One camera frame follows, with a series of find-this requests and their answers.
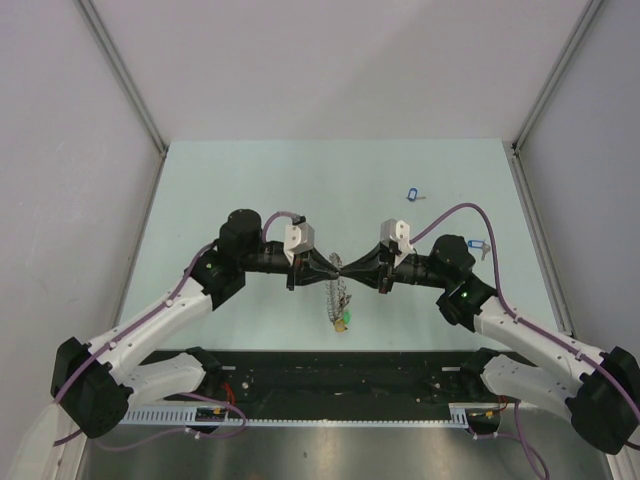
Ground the light blue tagged key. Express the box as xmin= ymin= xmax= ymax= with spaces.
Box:
xmin=467 ymin=240 xmax=492 ymax=261

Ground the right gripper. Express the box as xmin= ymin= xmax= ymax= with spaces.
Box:
xmin=339 ymin=241 xmax=450 ymax=295

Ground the white slotted cable duct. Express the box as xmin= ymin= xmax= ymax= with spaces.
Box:
xmin=120 ymin=405 xmax=469 ymax=430

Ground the metal disc keyring holder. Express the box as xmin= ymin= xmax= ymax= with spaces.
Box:
xmin=326 ymin=277 xmax=351 ymax=327

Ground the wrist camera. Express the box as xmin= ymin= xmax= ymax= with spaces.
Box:
xmin=283 ymin=222 xmax=315 ymax=265
xmin=380 ymin=218 xmax=414 ymax=267

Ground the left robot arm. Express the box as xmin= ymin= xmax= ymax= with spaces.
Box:
xmin=51 ymin=209 xmax=339 ymax=439

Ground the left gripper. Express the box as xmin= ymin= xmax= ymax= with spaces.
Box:
xmin=240 ymin=243 xmax=338 ymax=291

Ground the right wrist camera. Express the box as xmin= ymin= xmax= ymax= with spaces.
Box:
xmin=380 ymin=218 xmax=414 ymax=267

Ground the dark blue tagged key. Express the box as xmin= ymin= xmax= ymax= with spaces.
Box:
xmin=406 ymin=188 xmax=426 ymax=202

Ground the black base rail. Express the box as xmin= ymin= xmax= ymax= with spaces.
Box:
xmin=134 ymin=349 xmax=521 ymax=424

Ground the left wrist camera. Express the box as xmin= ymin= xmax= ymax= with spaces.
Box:
xmin=283 ymin=222 xmax=315 ymax=265

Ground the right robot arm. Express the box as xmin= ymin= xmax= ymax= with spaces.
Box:
xmin=341 ymin=235 xmax=639 ymax=455

